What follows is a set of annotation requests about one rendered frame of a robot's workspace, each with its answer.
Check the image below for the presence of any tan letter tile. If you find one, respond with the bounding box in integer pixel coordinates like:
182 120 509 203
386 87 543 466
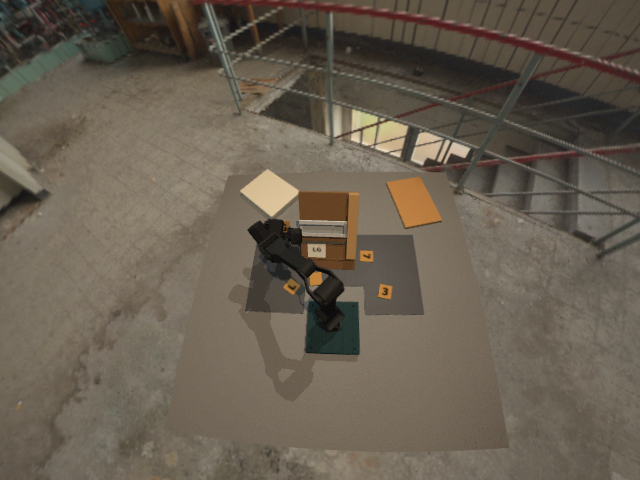
378 284 393 300
283 278 301 295

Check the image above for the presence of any beige flat square board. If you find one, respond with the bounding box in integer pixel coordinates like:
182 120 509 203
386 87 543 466
240 169 299 219

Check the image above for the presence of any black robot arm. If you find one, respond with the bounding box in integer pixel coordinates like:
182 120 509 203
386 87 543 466
247 219 346 333

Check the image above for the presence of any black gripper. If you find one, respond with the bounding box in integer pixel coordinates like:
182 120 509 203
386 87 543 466
281 226 302 245

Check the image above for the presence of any orange flat square slab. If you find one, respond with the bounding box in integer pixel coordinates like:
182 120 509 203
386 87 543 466
386 176 443 229

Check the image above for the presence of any brown a-frame board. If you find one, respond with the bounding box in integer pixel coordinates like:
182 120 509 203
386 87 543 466
298 191 360 270

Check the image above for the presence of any white paper ticket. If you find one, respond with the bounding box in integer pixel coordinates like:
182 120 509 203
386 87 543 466
308 243 326 258

